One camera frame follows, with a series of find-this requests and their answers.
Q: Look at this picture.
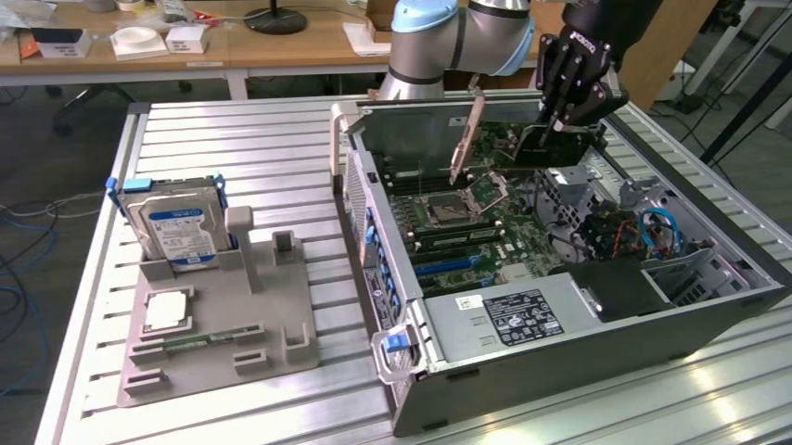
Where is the black chair base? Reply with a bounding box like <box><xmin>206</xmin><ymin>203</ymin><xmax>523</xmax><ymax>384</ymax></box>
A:
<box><xmin>52</xmin><ymin>85</ymin><xmax>138</xmax><ymax>135</ymax></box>

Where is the wooden cabinet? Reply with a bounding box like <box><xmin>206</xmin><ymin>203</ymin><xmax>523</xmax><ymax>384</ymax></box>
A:
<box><xmin>584</xmin><ymin>0</ymin><xmax>719</xmax><ymax>110</ymax></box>

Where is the green graphics card metal bracket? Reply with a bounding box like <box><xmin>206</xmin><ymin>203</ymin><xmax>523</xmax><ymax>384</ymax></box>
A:
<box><xmin>445</xmin><ymin>85</ymin><xmax>593</xmax><ymax>186</ymax></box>

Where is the CPU socket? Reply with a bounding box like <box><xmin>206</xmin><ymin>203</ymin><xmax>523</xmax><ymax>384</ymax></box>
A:
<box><xmin>424</xmin><ymin>192</ymin><xmax>476</xmax><ymax>228</ymax></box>

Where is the green motherboard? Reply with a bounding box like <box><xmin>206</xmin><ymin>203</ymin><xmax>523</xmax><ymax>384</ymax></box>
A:
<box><xmin>370</xmin><ymin>122</ymin><xmax>559</xmax><ymax>298</ymax></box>

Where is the black plastic bay box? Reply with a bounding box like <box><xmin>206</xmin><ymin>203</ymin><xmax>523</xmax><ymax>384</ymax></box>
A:
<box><xmin>568</xmin><ymin>259</ymin><xmax>676</xmax><ymax>324</ymax></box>

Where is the white tape holder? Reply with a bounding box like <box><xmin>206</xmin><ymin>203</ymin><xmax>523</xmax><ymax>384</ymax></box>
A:
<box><xmin>110</xmin><ymin>25</ymin><xmax>170</xmax><ymax>62</ymax></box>

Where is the black lamp base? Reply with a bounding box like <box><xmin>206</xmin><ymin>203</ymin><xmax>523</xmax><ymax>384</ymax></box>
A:
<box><xmin>243</xmin><ymin>0</ymin><xmax>310</xmax><ymax>36</ymax></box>

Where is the labelled green RAM stick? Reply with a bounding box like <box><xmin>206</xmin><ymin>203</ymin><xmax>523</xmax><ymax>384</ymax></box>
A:
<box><xmin>417</xmin><ymin>229</ymin><xmax>502</xmax><ymax>251</ymax></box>

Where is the silver disk bay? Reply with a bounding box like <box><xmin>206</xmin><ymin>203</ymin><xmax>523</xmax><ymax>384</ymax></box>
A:
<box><xmin>640</xmin><ymin>248</ymin><xmax>754</xmax><ymax>307</ymax></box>

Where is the open black PC case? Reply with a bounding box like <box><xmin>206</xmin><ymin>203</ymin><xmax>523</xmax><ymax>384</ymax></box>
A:
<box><xmin>330</xmin><ymin>83</ymin><xmax>792</xmax><ymax>439</ymax></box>

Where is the thin socket locking lever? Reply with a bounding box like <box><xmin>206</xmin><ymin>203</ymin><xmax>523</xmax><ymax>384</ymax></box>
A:
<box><xmin>414</xmin><ymin>159</ymin><xmax>429</xmax><ymax>208</ymax></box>

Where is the white box black top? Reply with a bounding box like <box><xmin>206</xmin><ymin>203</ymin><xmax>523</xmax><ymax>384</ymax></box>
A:
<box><xmin>30</xmin><ymin>27</ymin><xmax>94</xmax><ymax>59</ymax></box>

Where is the long blue expansion slot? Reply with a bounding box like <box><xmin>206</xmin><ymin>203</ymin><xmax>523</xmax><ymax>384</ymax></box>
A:
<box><xmin>413</xmin><ymin>257</ymin><xmax>488</xmax><ymax>277</ymax></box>

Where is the green RAM stick bare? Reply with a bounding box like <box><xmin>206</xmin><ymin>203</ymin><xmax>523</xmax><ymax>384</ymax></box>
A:
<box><xmin>163</xmin><ymin>331</ymin><xmax>241</xmax><ymax>349</ymax></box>

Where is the grey power supply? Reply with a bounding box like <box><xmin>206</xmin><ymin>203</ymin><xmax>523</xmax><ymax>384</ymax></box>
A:
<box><xmin>424</xmin><ymin>273</ymin><xmax>601</xmax><ymax>362</ymax></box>

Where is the small white carton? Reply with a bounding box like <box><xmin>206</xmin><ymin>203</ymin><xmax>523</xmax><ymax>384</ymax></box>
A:
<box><xmin>165</xmin><ymin>25</ymin><xmax>211</xmax><ymax>56</ymax></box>

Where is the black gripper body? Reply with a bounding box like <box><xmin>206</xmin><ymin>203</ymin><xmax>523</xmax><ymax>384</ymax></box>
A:
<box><xmin>560</xmin><ymin>0</ymin><xmax>657</xmax><ymax>83</ymax></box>

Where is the metal socket cover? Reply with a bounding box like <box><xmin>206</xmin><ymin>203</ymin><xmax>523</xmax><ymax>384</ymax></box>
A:
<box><xmin>464</xmin><ymin>171</ymin><xmax>515</xmax><ymax>210</ymax></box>

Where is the wooden desk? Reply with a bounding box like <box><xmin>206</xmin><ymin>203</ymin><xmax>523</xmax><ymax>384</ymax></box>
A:
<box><xmin>0</xmin><ymin>0</ymin><xmax>568</xmax><ymax>89</ymax></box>

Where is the white paper stack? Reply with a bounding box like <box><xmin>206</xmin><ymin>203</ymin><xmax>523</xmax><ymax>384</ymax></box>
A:
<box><xmin>342</xmin><ymin>20</ymin><xmax>393</xmax><ymax>57</ymax></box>

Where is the grey parts rack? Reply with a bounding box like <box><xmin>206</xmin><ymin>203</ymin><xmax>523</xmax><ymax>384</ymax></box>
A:
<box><xmin>117</xmin><ymin>206</ymin><xmax>321</xmax><ymax>409</ymax></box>

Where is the blue disk wire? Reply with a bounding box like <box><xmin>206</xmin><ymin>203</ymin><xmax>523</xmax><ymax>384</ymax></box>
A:
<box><xmin>640</xmin><ymin>208</ymin><xmax>685</xmax><ymax>261</ymax></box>

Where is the silver CPU chip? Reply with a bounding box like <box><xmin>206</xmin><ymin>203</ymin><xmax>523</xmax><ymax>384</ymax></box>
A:
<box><xmin>145</xmin><ymin>291</ymin><xmax>191</xmax><ymax>331</ymax></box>

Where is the hard disk blue carrier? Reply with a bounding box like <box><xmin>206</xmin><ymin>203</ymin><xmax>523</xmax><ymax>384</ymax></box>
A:
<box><xmin>106</xmin><ymin>173</ymin><xmax>226</xmax><ymax>274</ymax></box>

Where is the black slanted pole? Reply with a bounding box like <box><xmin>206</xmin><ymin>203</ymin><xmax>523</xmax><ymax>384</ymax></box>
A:
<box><xmin>699</xmin><ymin>8</ymin><xmax>792</xmax><ymax>166</ymax></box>

